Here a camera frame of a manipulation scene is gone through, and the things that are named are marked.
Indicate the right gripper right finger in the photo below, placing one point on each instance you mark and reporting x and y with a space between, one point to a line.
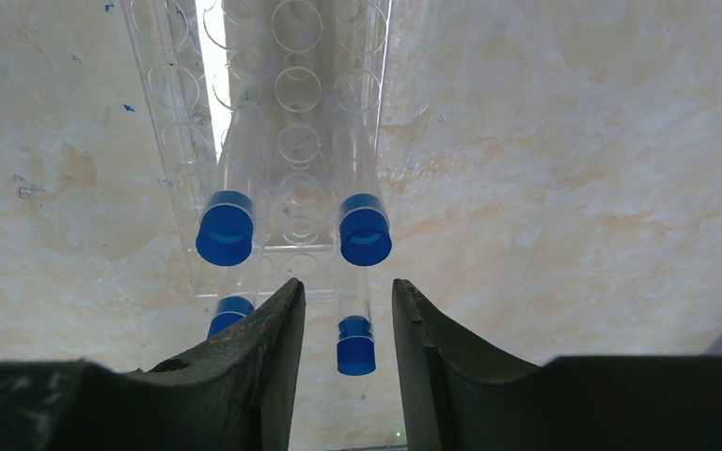
460 392

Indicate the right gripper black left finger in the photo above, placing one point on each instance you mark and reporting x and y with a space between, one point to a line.
233 391

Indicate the clear plastic tube rack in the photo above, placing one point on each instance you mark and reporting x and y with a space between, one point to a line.
266 116

